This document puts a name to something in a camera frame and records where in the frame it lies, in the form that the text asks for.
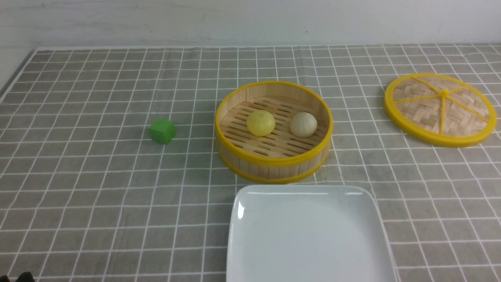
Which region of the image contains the yellow-rimmed woven steamer lid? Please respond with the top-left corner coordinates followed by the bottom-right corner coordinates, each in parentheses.
top-left (384, 73), bottom-right (497, 148)

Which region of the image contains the grey checkered tablecloth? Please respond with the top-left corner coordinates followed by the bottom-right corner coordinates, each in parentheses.
top-left (0, 43), bottom-right (501, 282)

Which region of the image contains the white steamed bun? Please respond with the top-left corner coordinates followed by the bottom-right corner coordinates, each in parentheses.
top-left (289, 112), bottom-right (318, 138)

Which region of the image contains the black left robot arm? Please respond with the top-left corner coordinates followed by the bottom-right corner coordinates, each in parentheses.
top-left (15, 271), bottom-right (35, 282)

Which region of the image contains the white square plate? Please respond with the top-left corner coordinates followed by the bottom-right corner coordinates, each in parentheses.
top-left (225, 184), bottom-right (398, 282)

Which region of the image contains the green cube block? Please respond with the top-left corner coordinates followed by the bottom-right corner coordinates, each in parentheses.
top-left (149, 118), bottom-right (177, 144)

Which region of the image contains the yellow-rimmed bamboo steamer basket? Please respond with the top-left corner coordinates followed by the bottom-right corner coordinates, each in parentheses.
top-left (214, 81), bottom-right (333, 184)

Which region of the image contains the yellow steamed bun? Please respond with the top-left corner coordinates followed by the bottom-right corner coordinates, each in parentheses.
top-left (246, 110), bottom-right (276, 136)

